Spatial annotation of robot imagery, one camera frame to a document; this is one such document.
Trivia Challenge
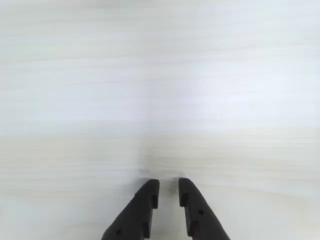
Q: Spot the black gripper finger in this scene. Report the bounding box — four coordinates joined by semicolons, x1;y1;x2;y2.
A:
178;177;231;240
100;178;160;240

